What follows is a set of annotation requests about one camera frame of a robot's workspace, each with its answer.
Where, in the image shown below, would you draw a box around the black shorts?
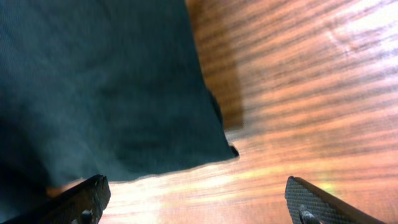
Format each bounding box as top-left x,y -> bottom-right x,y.
1,0 -> 238,221

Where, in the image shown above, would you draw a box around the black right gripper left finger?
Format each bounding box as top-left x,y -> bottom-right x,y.
3,175 -> 111,224

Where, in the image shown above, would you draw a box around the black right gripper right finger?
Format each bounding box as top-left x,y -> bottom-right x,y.
284,176 -> 382,224

